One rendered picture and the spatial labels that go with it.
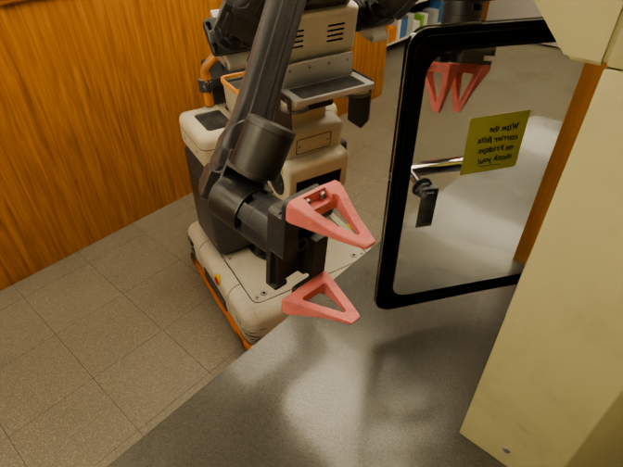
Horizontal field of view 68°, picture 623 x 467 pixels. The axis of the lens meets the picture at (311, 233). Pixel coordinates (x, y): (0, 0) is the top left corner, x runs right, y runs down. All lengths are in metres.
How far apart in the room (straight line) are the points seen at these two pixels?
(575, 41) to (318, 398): 0.51
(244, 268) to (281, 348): 1.12
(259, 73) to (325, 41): 0.72
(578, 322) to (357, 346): 0.35
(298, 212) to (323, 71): 0.94
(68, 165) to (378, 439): 1.97
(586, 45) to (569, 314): 0.22
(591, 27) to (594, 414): 0.35
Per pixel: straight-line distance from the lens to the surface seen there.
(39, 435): 1.94
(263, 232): 0.48
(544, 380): 0.53
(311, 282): 0.51
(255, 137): 0.50
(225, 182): 0.53
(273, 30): 0.66
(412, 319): 0.77
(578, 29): 0.37
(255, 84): 0.62
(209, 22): 1.23
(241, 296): 1.72
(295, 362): 0.71
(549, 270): 0.45
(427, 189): 0.57
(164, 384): 1.89
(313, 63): 1.30
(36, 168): 2.31
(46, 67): 2.22
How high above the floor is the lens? 1.52
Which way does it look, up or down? 39 degrees down
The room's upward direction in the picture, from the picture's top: straight up
